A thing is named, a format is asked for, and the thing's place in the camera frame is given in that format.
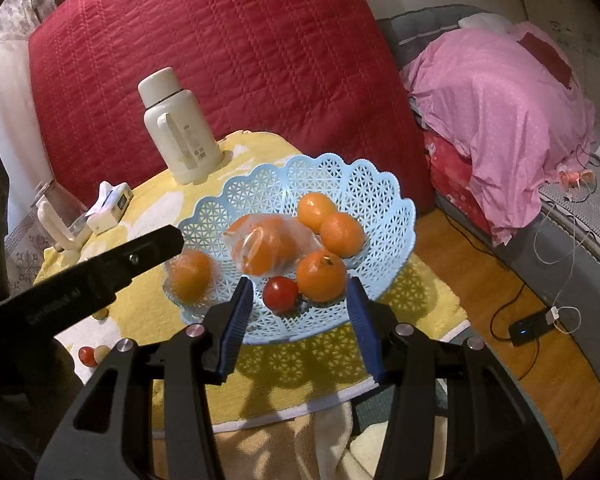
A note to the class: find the yellow and white towel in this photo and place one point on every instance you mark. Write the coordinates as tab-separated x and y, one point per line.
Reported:
290	370

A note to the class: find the red quilted blanket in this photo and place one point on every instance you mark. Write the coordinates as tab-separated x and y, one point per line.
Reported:
230	35

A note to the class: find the oval orange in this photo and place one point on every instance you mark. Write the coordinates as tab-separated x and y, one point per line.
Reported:
341	234
316	210

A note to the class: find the red tomato with calyx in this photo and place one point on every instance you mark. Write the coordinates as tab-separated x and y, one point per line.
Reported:
280	294

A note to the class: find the white charger plug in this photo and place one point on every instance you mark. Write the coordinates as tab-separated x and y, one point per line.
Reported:
552	316

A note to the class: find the plastic bag of orange pieces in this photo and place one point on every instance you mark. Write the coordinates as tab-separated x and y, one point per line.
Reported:
265	247

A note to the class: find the black power strip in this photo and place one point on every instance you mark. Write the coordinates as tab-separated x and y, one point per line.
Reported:
527	330

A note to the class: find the red floral cloth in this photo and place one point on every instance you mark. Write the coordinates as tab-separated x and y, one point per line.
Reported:
450	170

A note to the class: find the grey bed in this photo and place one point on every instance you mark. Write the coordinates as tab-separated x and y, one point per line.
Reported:
590	220

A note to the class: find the patterned curtain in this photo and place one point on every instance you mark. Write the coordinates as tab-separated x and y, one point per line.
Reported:
15	20

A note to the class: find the small pink object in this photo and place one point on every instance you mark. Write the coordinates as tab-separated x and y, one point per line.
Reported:
575	180

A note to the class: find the cream thermos jug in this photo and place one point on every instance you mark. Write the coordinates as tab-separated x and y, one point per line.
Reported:
180	130

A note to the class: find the pink blanket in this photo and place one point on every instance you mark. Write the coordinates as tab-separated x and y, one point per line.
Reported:
505	125

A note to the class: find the glass electric kettle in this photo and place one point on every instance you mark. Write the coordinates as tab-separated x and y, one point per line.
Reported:
55	220

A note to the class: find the dark red cloth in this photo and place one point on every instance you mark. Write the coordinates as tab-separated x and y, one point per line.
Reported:
550	55

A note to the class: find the light blue lattice basket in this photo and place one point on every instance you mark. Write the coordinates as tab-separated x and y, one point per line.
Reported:
380	210

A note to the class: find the white pillow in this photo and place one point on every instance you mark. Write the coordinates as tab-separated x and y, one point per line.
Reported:
485	21

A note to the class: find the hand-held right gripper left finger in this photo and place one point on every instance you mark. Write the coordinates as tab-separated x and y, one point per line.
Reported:
235	330

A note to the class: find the brown longan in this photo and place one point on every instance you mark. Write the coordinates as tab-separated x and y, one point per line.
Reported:
101	355

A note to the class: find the large orange with stem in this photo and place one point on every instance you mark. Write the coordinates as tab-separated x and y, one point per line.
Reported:
321	275

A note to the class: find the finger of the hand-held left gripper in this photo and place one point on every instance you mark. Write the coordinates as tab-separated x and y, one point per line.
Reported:
150	250

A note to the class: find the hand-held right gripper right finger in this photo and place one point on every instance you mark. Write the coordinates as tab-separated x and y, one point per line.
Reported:
367	330

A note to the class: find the white tissue box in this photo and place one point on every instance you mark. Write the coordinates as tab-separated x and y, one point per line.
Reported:
107	207

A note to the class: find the small round orange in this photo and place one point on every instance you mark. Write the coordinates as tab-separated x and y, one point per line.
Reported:
190	277

